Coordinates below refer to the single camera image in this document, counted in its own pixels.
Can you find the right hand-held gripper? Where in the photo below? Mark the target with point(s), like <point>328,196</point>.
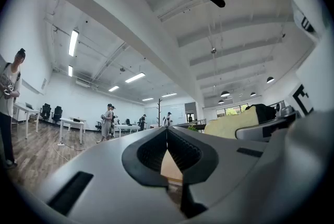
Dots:
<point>318,82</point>

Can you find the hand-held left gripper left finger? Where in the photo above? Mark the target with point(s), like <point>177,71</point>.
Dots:
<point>104,181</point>

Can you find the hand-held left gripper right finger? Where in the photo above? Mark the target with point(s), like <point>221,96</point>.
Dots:
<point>224,163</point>

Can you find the yellow slice of bread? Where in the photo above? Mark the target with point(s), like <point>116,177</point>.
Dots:
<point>227,123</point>

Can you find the black pendant lamp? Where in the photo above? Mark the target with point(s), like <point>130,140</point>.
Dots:
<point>270,80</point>
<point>221,101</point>
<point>253,94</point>
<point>225,94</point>

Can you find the green potted plant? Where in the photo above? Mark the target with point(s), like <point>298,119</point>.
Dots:
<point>193,128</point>

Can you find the black office chair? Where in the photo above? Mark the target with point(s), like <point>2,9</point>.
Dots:
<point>98,125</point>
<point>57,113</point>
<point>46,110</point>

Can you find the white desk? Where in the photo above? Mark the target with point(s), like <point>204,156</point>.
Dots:
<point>71,122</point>
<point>27,113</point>
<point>128,127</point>

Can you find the dark wooden coat rack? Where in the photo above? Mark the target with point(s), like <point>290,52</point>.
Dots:
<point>159,113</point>

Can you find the ceiling tube light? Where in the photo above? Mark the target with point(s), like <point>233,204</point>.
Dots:
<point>169,95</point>
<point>148,99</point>
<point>113,88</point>
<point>73,42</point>
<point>135,77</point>
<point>70,70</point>

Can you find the open laptop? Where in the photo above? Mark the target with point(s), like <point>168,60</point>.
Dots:
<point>29,106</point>

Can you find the right gripper fisheye camera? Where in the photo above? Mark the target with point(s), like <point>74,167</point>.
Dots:
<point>281,108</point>

